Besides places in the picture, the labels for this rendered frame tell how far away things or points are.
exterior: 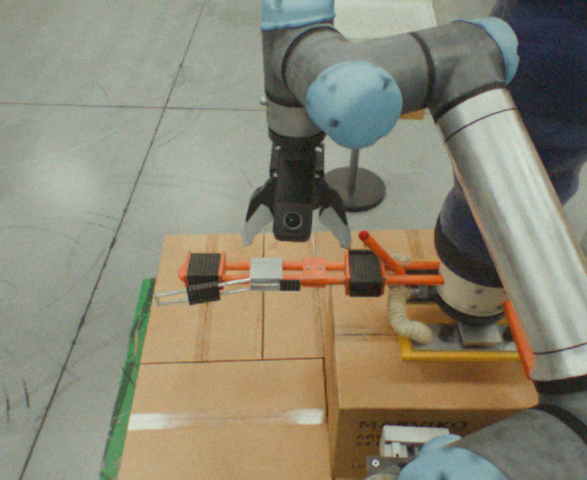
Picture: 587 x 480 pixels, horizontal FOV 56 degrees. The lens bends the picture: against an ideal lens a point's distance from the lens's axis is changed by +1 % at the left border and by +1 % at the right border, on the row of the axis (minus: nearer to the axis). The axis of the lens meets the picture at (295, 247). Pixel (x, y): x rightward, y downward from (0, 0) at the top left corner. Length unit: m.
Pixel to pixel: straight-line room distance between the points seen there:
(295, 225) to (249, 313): 1.33
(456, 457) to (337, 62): 0.35
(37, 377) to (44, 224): 1.00
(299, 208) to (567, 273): 0.29
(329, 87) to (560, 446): 0.35
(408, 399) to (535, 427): 0.83
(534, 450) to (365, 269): 0.76
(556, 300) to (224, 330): 1.49
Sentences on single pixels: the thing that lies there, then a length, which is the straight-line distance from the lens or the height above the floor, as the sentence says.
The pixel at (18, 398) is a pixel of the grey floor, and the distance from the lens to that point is 2.65.
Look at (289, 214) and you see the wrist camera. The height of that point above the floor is 1.66.
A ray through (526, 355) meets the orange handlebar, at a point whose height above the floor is 1.19.
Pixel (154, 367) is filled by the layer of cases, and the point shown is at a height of 0.54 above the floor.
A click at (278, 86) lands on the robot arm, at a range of 0.61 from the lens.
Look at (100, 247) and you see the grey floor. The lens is 3.09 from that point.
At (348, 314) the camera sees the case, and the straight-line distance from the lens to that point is 1.44.
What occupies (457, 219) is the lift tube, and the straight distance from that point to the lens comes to 1.08.
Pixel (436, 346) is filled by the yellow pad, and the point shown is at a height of 1.08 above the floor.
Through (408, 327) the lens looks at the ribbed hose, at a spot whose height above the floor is 1.13.
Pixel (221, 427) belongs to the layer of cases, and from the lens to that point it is 1.73.
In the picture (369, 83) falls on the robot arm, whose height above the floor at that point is 1.85.
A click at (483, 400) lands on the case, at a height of 0.94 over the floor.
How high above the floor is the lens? 2.09
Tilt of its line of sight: 46 degrees down
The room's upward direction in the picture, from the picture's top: straight up
